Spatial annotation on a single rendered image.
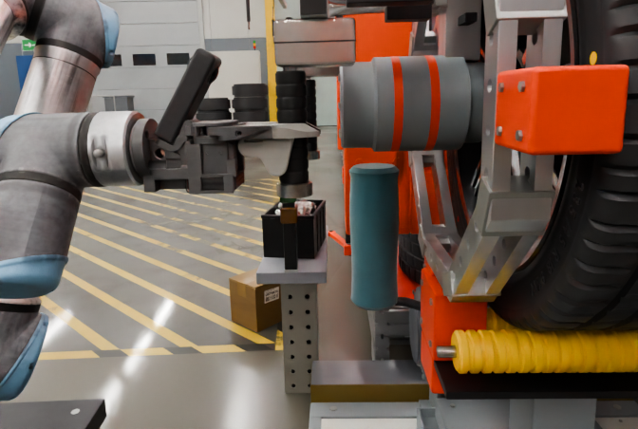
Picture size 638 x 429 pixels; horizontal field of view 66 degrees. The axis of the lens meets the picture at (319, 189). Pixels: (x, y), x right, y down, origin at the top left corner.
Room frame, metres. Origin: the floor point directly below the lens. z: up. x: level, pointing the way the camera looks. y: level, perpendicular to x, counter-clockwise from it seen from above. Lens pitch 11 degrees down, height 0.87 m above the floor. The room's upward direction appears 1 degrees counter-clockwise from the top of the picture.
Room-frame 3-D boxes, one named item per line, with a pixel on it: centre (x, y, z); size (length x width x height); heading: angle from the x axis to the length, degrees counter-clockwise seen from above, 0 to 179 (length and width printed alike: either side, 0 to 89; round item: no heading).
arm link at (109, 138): (0.59, 0.23, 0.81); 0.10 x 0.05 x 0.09; 178
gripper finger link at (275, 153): (0.56, 0.05, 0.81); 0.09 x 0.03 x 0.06; 80
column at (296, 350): (1.37, 0.06, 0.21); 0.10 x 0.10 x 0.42; 88
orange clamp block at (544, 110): (0.43, -0.21, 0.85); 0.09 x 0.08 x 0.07; 178
